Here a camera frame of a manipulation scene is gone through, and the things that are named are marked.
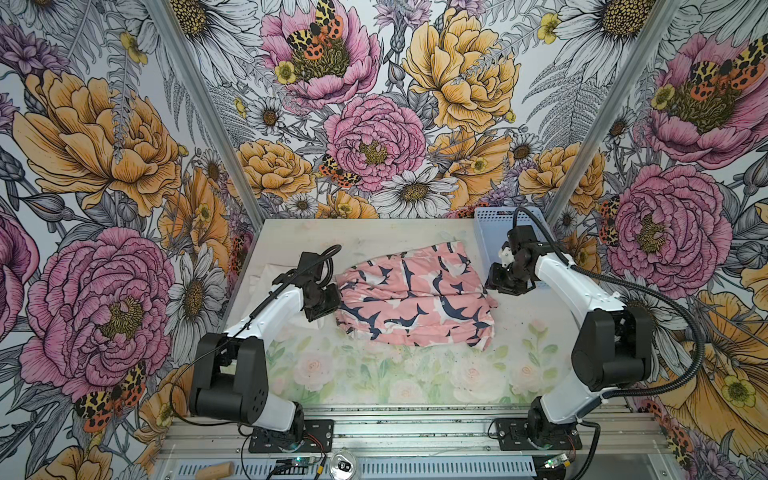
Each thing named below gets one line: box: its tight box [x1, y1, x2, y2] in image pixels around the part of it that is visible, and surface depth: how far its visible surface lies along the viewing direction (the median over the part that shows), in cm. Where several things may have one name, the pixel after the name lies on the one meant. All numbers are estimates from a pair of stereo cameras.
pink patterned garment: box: [336, 241, 499, 351], surface depth 93 cm
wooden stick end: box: [195, 461, 235, 480], surface depth 70 cm
